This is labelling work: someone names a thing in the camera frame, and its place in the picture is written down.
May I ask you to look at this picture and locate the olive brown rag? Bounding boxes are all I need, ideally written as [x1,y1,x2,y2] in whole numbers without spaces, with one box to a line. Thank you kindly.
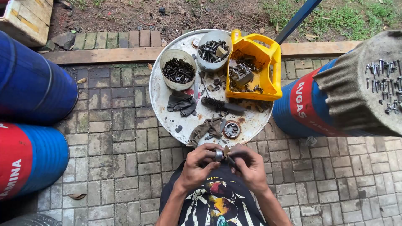
[186,116,224,148]

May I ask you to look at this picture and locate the white tub of grey bolts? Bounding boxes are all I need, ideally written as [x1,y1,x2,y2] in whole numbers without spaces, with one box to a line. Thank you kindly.
[196,30,233,73]

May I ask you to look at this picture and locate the plain blue drum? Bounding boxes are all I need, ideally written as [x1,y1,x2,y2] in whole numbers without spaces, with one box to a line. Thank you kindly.
[0,30,79,125]

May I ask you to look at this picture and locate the white rusty drum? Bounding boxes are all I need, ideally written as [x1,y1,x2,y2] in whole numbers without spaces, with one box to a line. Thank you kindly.
[149,29,274,148]

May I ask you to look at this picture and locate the thin metal screwdriver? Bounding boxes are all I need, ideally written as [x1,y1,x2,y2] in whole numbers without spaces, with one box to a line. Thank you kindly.
[201,77,212,98]

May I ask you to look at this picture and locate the white tub of black bolts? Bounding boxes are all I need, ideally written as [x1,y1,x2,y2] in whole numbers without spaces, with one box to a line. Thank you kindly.
[159,49,198,92]

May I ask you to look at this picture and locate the cut yellow plastic jerrycan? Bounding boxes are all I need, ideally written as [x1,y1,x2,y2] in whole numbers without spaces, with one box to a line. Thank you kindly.
[225,29,283,102]

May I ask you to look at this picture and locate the heap of small dark parts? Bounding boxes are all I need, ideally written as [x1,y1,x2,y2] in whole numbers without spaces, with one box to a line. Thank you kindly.
[229,56,264,94]

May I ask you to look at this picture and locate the scattered small metal parts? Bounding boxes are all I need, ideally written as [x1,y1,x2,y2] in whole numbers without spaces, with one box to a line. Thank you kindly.
[198,71,227,93]

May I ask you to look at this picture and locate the black rubber tyre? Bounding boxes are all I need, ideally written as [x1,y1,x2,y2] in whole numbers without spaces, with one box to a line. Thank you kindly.
[0,213,64,226]

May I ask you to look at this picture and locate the pile of black bolts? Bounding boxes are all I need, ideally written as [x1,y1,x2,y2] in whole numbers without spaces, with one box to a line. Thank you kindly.
[162,58,195,84]

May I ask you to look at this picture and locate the pile of grey bolts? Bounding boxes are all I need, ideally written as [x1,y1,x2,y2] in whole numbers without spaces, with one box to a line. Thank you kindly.
[198,40,230,63]

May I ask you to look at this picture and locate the person's left hand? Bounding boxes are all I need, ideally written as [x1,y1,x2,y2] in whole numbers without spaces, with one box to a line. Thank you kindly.
[177,143,225,193]

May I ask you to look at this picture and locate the blue metal pole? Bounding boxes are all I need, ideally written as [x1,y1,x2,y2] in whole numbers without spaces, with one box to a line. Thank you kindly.
[274,0,323,45]

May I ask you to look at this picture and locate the grey brown cloth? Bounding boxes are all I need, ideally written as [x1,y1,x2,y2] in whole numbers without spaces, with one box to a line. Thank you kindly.
[313,30,402,137]

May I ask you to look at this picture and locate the long wooden plank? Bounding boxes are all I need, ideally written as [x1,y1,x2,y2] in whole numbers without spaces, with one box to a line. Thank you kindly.
[40,41,362,65]

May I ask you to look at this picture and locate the small dark handled brush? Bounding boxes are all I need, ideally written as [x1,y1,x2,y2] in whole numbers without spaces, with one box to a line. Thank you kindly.
[224,145,239,172]

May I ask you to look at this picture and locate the grey broken stones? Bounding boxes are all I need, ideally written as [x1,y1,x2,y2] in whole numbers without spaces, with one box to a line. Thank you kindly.
[41,31,76,51]

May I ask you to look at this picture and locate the person's black printed shirt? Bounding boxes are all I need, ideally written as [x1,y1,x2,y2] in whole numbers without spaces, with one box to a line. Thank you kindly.
[159,161,268,226]

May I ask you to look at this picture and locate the grey metal engine part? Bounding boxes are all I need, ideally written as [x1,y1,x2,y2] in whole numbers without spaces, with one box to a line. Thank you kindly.
[228,63,254,87]

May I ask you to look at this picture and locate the blue drum with red band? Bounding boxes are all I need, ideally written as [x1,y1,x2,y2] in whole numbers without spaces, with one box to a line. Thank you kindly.
[0,122,70,202]
[272,50,402,139]

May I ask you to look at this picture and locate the group of silver bolts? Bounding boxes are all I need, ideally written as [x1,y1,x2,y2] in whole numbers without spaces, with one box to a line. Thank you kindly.
[364,59,402,115]

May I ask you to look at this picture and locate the person's right hand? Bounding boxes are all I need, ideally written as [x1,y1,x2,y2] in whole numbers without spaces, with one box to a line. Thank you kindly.
[226,143,271,193]

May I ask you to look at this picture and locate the dark grey rag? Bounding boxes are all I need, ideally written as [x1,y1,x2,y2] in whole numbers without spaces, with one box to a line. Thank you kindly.
[166,91,198,117]

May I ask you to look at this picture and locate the black wire brush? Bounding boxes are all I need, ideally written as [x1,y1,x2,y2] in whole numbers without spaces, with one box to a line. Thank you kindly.
[201,96,248,114]

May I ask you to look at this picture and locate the weathered wooden crate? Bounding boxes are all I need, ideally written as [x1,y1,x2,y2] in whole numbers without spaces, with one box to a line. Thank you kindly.
[0,0,54,48]

